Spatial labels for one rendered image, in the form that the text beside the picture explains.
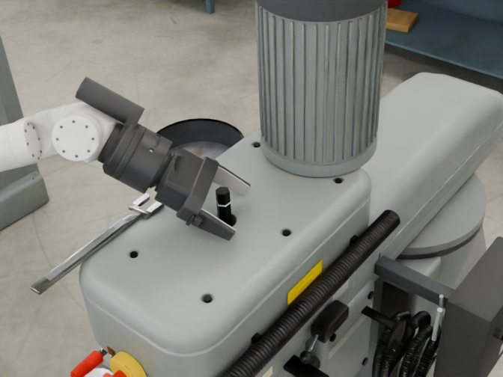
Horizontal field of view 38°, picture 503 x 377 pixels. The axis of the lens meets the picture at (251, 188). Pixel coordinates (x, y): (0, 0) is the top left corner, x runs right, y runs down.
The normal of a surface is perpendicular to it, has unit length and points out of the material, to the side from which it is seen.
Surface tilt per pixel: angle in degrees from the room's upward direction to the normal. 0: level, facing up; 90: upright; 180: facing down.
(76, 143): 69
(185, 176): 30
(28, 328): 0
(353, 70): 90
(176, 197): 90
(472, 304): 0
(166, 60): 0
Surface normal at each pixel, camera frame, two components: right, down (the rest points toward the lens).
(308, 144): -0.24, 0.62
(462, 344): -0.63, 0.51
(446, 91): 0.05, -0.84
